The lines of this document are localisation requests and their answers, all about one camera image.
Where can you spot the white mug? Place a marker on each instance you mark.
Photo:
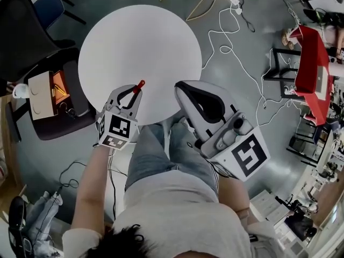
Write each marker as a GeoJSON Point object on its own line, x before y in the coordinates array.
{"type": "Point", "coordinates": [20, 90]}

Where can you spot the dark padded stool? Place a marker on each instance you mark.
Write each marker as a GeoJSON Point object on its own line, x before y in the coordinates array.
{"type": "Point", "coordinates": [78, 95]}

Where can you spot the grey clothing pile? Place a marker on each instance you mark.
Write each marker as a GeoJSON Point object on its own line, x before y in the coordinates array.
{"type": "Point", "coordinates": [43, 216]}

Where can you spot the black office chair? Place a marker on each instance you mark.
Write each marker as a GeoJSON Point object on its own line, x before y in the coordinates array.
{"type": "Point", "coordinates": [24, 36]}

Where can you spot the white power strip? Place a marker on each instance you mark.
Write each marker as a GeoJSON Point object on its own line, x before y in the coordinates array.
{"type": "Point", "coordinates": [233, 0]}

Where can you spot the black frame stool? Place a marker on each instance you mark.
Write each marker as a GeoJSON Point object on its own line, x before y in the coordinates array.
{"type": "Point", "coordinates": [279, 68]}

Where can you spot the person's left forearm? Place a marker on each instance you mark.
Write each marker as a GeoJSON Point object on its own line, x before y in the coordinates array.
{"type": "Point", "coordinates": [90, 187]}

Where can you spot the blue chair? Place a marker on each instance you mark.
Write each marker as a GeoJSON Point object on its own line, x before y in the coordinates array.
{"type": "Point", "coordinates": [49, 7]}

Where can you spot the black metal chair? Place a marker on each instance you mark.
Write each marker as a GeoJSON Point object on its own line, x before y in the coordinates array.
{"type": "Point", "coordinates": [303, 146]}

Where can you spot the round white table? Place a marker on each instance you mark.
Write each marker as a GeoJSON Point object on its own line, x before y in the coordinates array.
{"type": "Point", "coordinates": [139, 42]}

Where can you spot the person's blue jeans legs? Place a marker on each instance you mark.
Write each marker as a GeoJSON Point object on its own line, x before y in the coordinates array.
{"type": "Point", "coordinates": [156, 157]}

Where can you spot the beige cardboard box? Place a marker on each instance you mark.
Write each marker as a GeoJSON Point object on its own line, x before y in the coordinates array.
{"type": "Point", "coordinates": [40, 95]}

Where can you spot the white drawer cabinet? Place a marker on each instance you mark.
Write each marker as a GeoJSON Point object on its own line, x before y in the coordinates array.
{"type": "Point", "coordinates": [268, 208]}

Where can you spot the person's right forearm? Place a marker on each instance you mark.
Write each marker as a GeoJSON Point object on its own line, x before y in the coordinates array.
{"type": "Point", "coordinates": [233, 195]}

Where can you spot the orange box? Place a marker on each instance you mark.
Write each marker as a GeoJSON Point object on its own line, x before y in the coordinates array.
{"type": "Point", "coordinates": [59, 86]}

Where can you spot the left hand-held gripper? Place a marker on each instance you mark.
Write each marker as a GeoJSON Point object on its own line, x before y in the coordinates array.
{"type": "Point", "coordinates": [118, 129]}

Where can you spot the person's grey shirt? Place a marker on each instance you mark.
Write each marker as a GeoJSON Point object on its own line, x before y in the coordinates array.
{"type": "Point", "coordinates": [177, 214]}

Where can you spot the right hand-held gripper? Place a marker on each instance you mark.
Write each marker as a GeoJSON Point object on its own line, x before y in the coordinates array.
{"type": "Point", "coordinates": [242, 154]}

